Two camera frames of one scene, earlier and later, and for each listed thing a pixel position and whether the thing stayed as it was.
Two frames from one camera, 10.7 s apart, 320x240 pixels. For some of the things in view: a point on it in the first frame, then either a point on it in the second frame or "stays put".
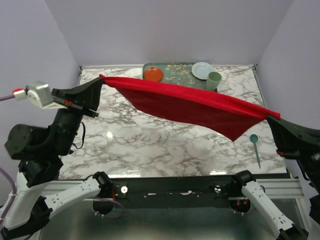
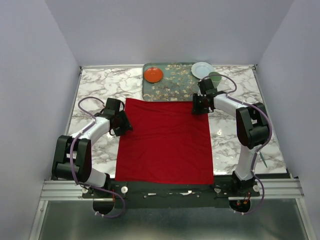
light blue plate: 201,69 stays put
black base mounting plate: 174,192 stays put
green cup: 213,80 stays put
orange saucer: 154,74 stays put
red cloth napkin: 230,115 → 169,144
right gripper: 292,139 → 195,107
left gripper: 87,94 → 126,126
